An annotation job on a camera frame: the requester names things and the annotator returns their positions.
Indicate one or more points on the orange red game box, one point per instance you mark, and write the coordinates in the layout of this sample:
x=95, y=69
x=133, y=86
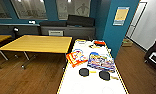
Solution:
x=75, y=57

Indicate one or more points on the small black puck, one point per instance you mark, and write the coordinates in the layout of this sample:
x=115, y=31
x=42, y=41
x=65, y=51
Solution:
x=83, y=71

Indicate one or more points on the dark grey sofa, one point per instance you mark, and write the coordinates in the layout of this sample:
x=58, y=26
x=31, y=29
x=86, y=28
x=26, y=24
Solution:
x=67, y=25

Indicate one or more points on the colourful board game packet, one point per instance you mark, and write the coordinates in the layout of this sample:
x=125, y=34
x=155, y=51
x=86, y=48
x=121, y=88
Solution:
x=100, y=61

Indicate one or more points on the yellow air hockey table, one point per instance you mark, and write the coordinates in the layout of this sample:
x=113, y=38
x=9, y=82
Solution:
x=94, y=83

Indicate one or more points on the interior glass window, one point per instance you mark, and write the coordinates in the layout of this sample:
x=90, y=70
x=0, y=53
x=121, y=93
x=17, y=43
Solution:
x=29, y=8
x=72, y=8
x=0, y=8

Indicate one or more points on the brown cardboard box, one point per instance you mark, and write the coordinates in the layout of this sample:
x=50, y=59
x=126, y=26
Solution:
x=126, y=42

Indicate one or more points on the black wheeled cart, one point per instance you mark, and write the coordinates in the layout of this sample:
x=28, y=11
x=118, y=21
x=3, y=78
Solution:
x=154, y=55

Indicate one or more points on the yellow framed wall sign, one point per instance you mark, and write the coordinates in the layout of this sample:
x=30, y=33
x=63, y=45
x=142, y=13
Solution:
x=120, y=15

